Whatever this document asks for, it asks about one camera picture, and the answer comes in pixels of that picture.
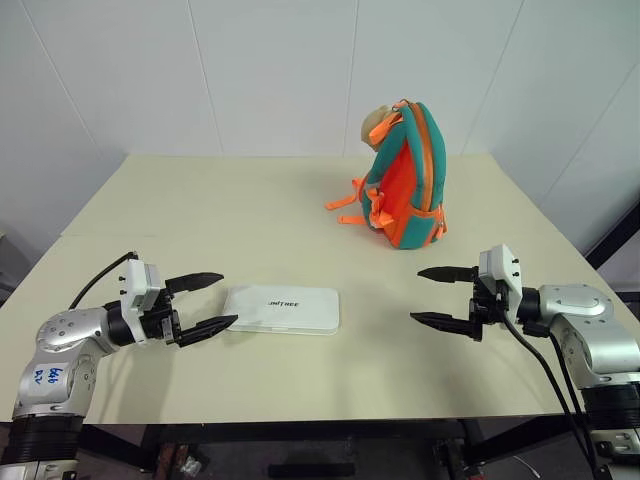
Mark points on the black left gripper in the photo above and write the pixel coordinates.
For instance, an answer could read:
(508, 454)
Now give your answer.
(162, 322)

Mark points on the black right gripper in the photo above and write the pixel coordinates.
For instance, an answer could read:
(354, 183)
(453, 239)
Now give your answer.
(489, 302)

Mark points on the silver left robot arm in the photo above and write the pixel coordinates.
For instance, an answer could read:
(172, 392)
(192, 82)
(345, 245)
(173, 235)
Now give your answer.
(65, 335)

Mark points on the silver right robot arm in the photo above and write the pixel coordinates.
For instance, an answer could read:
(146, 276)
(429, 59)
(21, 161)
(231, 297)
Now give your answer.
(590, 325)

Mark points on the white rectangular case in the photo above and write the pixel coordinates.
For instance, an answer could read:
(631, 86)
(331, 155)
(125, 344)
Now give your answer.
(285, 309)

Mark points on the teal and orange backpack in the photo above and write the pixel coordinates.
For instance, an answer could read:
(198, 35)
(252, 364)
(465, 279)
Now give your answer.
(407, 185)

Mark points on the small white plastic object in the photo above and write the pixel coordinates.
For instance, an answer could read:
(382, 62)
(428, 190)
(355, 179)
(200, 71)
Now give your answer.
(189, 466)

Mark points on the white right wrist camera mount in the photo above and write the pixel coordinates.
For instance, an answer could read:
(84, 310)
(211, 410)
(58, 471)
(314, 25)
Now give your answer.
(500, 270)

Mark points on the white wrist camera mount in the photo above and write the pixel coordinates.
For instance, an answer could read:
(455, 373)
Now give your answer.
(136, 285)
(500, 270)

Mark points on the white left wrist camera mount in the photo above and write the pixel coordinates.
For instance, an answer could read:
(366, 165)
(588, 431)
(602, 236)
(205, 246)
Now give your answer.
(136, 285)

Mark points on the black metal table frame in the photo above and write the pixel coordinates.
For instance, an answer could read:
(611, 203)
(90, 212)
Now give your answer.
(300, 432)

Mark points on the black frame post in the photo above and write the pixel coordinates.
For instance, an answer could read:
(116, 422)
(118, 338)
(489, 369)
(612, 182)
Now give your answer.
(617, 225)

